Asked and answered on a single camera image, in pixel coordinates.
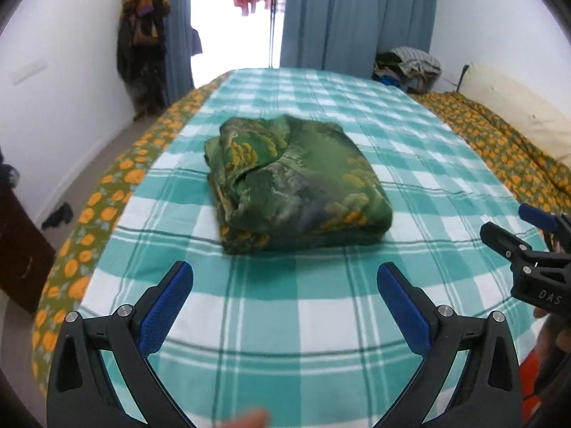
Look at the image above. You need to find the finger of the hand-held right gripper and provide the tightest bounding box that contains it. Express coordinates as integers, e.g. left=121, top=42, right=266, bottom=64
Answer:
left=479, top=221, right=535, bottom=275
left=519, top=204, right=571, bottom=238

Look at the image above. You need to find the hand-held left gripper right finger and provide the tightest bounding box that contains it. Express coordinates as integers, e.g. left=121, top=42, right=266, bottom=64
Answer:
left=377, top=262, right=522, bottom=428

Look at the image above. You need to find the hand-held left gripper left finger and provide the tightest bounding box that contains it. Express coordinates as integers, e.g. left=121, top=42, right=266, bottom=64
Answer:
left=47, top=261, right=194, bottom=428

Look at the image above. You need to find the green printed garment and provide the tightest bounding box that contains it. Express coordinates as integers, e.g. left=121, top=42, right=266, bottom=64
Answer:
left=204, top=113, right=394, bottom=256

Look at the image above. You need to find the pile of clothes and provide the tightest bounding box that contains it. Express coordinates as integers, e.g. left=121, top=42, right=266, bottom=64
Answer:
left=374, top=47, right=442, bottom=94

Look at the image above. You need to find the person's right hand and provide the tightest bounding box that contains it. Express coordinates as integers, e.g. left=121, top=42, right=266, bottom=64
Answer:
left=533, top=307, right=571, bottom=368

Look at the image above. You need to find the person's left hand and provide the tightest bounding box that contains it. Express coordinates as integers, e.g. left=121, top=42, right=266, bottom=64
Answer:
left=225, top=408, right=271, bottom=428

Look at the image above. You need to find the teal checked bedsheet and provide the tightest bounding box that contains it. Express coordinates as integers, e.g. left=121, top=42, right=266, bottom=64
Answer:
left=80, top=68, right=551, bottom=428

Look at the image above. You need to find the person's orange clothing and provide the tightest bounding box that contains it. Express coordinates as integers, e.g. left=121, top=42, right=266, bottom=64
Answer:
left=520, top=351, right=551, bottom=428

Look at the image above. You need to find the cream pillow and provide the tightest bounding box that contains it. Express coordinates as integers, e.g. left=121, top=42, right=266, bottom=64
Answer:
left=461, top=62, right=571, bottom=168

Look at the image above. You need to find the orange floral blanket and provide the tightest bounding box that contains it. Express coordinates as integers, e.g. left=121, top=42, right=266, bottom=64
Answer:
left=31, top=82, right=571, bottom=395

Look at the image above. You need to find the dark cloth on floor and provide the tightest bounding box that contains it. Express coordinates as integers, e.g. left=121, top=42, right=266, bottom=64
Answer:
left=41, top=202, right=74, bottom=231

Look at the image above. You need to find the brown wooden cabinet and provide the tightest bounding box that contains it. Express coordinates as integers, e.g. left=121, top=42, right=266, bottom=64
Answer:
left=0, top=182, right=57, bottom=315

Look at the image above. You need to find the dark cloth on cabinet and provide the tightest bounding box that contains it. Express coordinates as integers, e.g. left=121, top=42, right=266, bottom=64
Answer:
left=0, top=145, right=19, bottom=189

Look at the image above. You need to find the dark hanging coat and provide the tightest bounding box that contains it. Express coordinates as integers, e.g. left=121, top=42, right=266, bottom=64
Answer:
left=116, top=6, right=168, bottom=121

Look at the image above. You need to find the wide blue curtain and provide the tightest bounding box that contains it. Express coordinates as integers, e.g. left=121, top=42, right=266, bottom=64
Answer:
left=280, top=0, right=441, bottom=82

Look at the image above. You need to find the narrow blue curtain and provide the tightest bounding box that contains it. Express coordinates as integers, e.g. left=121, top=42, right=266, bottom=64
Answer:
left=158, top=0, right=196, bottom=104

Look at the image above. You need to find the metal pole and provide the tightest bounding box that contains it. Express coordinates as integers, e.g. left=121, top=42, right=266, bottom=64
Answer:
left=267, top=4, right=276, bottom=68

